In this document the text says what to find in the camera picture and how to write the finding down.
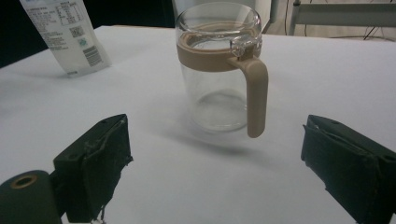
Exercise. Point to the grey metal desk frame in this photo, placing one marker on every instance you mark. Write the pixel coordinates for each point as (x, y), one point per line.
(342, 15)

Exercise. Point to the wooden framed white board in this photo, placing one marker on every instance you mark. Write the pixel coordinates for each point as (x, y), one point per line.
(193, 186)

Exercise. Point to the clear glass beaker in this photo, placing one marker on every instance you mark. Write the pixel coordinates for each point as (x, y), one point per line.
(218, 14)

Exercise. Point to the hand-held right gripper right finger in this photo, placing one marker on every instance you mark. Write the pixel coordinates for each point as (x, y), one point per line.
(351, 168)

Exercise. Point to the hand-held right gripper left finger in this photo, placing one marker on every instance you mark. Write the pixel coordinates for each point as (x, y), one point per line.
(90, 171)

